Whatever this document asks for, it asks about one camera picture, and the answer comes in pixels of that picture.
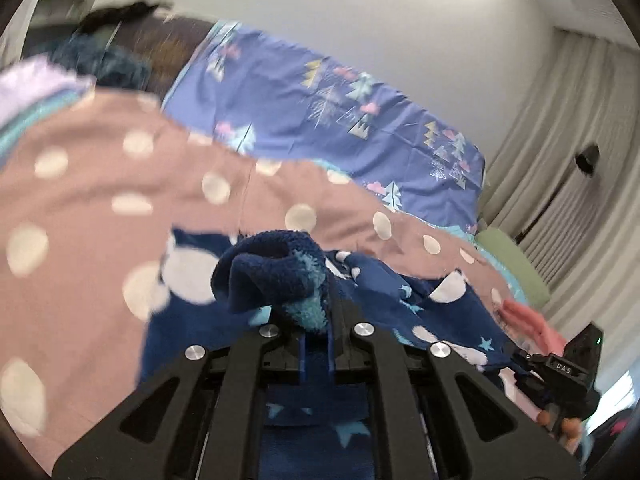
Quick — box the small black curtain fixture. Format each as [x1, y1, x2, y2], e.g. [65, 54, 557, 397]
[575, 144, 601, 177]

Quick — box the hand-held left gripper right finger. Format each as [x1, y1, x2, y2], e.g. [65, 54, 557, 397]
[326, 294, 584, 480]

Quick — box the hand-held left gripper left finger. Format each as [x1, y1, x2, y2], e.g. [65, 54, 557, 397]
[52, 325, 310, 480]

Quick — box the dark teal fuzzy cloth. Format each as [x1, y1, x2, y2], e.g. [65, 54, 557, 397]
[50, 35, 152, 95]

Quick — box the lavender cloth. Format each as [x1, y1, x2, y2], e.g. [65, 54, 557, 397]
[0, 55, 96, 133]

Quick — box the pink polka dot bedspread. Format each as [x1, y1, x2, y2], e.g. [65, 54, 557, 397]
[0, 87, 526, 476]

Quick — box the green pillow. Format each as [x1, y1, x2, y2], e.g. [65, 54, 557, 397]
[475, 227, 551, 307]

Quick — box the beige pleated curtain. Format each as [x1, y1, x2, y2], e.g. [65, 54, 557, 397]
[480, 25, 640, 342]

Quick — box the black cloth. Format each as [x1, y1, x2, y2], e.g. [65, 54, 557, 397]
[79, 0, 174, 32]

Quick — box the navy star fleece garment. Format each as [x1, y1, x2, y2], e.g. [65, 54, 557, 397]
[140, 230, 526, 480]

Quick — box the brown wooden headboard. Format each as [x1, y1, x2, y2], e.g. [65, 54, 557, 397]
[107, 15, 217, 100]

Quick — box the purple tree print sheet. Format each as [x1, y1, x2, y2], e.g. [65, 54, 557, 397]
[162, 20, 486, 228]

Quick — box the pink folded garment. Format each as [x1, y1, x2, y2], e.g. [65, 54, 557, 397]
[499, 299, 568, 357]

